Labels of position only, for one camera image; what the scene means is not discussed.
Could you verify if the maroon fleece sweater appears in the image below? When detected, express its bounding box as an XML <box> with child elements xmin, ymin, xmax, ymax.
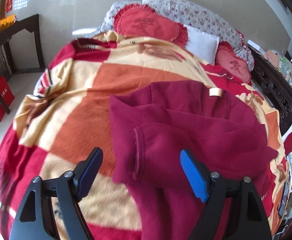
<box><xmin>110</xmin><ymin>80</ymin><xmax>277</xmax><ymax>239</ymax></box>

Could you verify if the smartphone on bed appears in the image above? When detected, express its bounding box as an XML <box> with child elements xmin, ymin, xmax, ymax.
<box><xmin>278</xmin><ymin>181</ymin><xmax>289</xmax><ymax>218</ymax></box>

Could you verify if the red orange cream blanket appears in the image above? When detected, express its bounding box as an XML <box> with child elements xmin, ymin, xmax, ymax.
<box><xmin>0</xmin><ymin>31</ymin><xmax>289</xmax><ymax>239</ymax></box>

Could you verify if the right red heart pillow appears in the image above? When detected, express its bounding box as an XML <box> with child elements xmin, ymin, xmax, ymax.
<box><xmin>215</xmin><ymin>41</ymin><xmax>251</xmax><ymax>84</ymax></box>

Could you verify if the red heart pillow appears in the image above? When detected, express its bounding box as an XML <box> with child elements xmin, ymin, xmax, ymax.
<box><xmin>215</xmin><ymin>41</ymin><xmax>251</xmax><ymax>84</ymax></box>
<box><xmin>113</xmin><ymin>3</ymin><xmax>188</xmax><ymax>48</ymax></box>

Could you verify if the white rectangular pillow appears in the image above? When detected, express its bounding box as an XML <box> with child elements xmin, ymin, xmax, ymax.
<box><xmin>184</xmin><ymin>25</ymin><xmax>220</xmax><ymax>65</ymax></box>

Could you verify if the dark wooden side table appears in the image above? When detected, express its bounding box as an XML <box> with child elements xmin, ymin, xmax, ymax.
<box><xmin>0</xmin><ymin>14</ymin><xmax>46</xmax><ymax>114</ymax></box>

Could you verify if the yellow plastic basket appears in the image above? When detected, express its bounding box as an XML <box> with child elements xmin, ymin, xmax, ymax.
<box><xmin>0</xmin><ymin>14</ymin><xmax>16</xmax><ymax>32</ymax></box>

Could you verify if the floral quilt bedding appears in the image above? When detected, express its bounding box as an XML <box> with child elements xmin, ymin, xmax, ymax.
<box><xmin>93</xmin><ymin>0</ymin><xmax>254</xmax><ymax>71</ymax></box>

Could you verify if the left red heart pillow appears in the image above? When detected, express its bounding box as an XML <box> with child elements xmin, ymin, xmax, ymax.
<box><xmin>113</xmin><ymin>3</ymin><xmax>188</xmax><ymax>48</ymax></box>

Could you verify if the dark carved wooden bed frame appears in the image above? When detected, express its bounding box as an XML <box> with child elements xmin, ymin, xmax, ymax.
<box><xmin>250</xmin><ymin>47</ymin><xmax>292</xmax><ymax>134</ymax></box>

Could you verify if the red wall sticker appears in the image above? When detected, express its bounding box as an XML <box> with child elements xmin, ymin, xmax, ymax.
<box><xmin>5</xmin><ymin>0</ymin><xmax>13</xmax><ymax>13</ymax></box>

